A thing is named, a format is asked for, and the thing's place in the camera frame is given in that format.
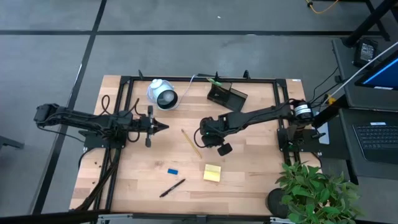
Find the black plant pot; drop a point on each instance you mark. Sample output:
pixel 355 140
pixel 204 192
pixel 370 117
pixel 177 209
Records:
pixel 275 203

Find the yellow sticky note pad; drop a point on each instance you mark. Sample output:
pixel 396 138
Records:
pixel 212 173

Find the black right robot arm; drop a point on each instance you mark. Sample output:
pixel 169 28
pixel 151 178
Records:
pixel 255 116

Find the blue eraser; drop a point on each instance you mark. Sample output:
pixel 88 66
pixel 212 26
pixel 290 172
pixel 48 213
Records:
pixel 173 171

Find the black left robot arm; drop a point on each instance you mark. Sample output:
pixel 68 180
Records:
pixel 93 121

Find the black monitor blue screen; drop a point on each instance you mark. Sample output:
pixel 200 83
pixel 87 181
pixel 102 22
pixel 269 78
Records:
pixel 384 76

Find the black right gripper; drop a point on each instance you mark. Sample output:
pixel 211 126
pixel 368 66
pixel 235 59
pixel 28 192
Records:
pixel 217 141

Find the black furniture leg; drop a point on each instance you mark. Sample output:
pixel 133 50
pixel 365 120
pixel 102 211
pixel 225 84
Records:
pixel 11 143

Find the black aluminium table frame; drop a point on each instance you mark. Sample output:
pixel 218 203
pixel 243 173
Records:
pixel 261 81

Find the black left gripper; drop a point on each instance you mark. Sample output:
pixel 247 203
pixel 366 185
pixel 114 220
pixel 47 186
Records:
pixel 150 126

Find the laptop computer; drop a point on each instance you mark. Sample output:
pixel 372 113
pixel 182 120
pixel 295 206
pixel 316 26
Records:
pixel 345 77

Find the white round cup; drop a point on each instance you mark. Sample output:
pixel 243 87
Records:
pixel 163 95

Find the green leafy plant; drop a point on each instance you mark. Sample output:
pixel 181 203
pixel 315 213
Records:
pixel 314 193

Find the black power adapter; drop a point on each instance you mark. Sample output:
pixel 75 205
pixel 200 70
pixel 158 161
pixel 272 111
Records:
pixel 366 52

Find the white paper sheet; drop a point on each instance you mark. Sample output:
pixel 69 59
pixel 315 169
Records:
pixel 325 137

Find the black mesh desk organizer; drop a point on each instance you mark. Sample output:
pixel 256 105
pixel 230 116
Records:
pixel 231 99

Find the black laptop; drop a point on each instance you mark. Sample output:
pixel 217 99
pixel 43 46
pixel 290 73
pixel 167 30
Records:
pixel 377 140

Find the black pen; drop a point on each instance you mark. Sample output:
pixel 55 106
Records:
pixel 172 188

